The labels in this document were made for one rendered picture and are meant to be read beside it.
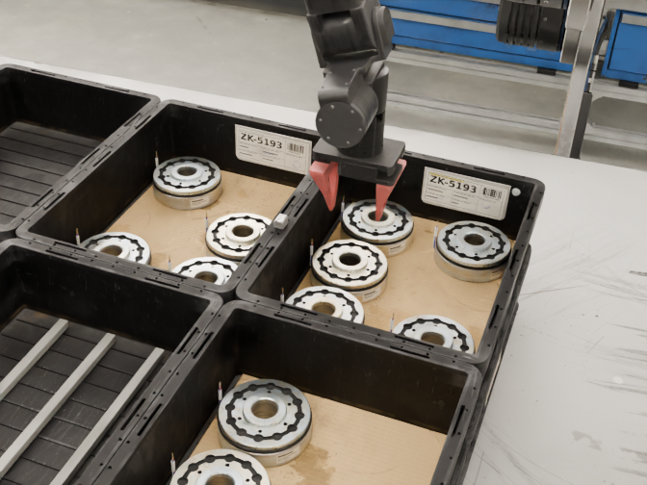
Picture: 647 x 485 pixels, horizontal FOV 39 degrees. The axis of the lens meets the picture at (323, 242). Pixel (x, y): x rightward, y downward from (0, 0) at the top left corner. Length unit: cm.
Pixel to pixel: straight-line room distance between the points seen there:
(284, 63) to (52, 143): 224
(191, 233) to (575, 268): 63
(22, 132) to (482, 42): 184
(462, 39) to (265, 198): 180
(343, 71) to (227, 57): 277
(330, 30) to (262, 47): 283
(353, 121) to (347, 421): 34
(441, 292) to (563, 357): 23
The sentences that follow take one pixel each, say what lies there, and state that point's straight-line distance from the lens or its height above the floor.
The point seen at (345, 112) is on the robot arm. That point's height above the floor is 114.
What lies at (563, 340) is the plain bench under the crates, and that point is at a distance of 140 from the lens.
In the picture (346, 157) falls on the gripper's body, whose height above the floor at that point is 104.
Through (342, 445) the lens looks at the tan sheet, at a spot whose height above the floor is 83.
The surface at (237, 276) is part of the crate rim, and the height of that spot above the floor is 93.
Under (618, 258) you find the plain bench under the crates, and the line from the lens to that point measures 159.
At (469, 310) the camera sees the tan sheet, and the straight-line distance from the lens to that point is 121.
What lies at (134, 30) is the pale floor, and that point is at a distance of 404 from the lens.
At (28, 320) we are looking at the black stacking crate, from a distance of 121.
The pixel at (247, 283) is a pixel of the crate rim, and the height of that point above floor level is 93.
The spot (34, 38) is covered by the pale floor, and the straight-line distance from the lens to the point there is 404.
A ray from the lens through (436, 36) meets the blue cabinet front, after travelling 312.
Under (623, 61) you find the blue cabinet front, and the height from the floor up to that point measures 39.
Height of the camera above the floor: 161
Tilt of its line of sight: 37 degrees down
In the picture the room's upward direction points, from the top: 3 degrees clockwise
